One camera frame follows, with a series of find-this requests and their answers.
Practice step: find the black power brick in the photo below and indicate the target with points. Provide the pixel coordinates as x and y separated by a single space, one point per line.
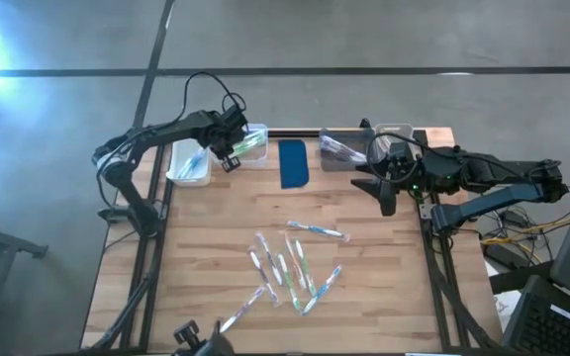
500 256

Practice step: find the dark grey plastic bin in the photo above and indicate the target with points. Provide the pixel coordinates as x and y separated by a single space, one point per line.
332 166

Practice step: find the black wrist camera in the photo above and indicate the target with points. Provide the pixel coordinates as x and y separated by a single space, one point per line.
235 116
400 152

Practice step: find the black power adapter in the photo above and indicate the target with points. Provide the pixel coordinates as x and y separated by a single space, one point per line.
515 217

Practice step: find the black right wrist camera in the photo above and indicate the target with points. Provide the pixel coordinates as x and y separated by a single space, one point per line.
400 152

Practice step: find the black keyboard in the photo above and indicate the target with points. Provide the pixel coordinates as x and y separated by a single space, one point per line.
547 326

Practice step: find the purple toothbrush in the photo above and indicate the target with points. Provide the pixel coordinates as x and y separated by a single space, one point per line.
243 309
264 277
269 259
351 155
339 148

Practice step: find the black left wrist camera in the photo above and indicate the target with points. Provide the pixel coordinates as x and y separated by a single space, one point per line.
235 116

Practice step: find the black metal stand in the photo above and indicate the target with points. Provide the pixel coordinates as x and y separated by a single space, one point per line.
8 240

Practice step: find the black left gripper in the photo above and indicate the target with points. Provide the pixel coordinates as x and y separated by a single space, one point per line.
218 133

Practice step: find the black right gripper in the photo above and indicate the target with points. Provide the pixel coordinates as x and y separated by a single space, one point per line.
413 173

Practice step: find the white plastic bin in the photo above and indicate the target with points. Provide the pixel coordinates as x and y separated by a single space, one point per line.
188 182

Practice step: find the white paper sheet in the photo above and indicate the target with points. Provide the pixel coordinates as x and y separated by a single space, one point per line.
505 301

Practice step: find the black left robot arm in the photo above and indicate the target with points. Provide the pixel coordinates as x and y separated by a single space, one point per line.
156 131

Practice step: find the orange toothbrush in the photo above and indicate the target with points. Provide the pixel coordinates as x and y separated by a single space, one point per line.
295 259

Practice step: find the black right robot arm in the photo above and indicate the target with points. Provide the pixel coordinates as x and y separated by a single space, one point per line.
503 173

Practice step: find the light grey plastic bin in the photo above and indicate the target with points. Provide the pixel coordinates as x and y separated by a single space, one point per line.
394 129

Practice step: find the clear plastic bin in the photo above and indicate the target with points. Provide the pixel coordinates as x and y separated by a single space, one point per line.
264 160

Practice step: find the blue toothbrush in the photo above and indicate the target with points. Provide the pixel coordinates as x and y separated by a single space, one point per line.
317 231
322 292
191 163
197 157

